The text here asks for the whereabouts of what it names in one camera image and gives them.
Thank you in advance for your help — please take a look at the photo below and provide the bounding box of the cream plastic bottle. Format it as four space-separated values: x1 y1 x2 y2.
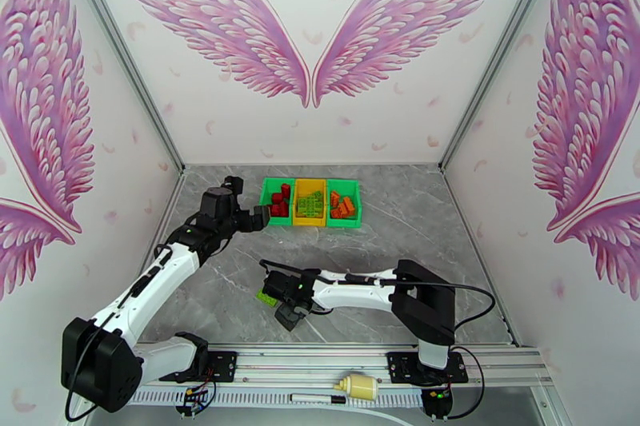
333 372 379 402

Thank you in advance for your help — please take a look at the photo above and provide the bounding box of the yellow plastic bin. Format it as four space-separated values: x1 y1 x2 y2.
291 177 331 229

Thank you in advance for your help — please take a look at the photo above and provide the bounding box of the aluminium frame post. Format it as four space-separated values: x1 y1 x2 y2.
438 0 566 175
54 0 187 175

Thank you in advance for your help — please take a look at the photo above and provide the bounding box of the black white marker pen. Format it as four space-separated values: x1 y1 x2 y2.
289 392 347 406

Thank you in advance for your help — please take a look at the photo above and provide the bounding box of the black controller box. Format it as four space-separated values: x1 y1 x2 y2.
421 388 454 420

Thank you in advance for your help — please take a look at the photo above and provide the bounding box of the white slotted cable duct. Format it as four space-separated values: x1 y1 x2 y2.
122 385 423 409

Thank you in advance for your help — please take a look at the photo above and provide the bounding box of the wire bundle with connectors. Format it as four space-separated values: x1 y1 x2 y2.
174 378 222 419

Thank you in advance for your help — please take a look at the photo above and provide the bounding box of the aluminium mounting rail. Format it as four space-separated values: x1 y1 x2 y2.
90 343 556 388

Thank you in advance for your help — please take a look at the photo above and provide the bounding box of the aluminium floor strip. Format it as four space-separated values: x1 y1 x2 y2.
441 169 521 347
121 169 189 347

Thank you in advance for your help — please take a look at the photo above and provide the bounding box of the green plastic bin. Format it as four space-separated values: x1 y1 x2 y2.
325 179 362 230
258 177 297 227

